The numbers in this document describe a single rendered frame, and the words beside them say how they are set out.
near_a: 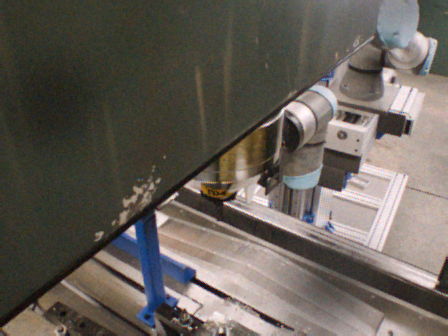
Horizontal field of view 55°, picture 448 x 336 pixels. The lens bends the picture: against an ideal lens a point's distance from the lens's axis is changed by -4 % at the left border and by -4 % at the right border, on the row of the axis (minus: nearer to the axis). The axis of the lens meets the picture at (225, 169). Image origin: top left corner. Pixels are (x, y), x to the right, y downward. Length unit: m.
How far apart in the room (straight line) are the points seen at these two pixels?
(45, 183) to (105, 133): 0.04
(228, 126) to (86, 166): 0.13
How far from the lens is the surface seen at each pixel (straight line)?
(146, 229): 0.92
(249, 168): 0.52
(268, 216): 1.53
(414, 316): 1.51
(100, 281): 1.22
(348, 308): 1.42
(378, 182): 2.86
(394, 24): 1.03
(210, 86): 0.30
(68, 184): 0.23
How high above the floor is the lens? 1.78
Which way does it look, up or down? 34 degrees down
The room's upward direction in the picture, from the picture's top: straight up
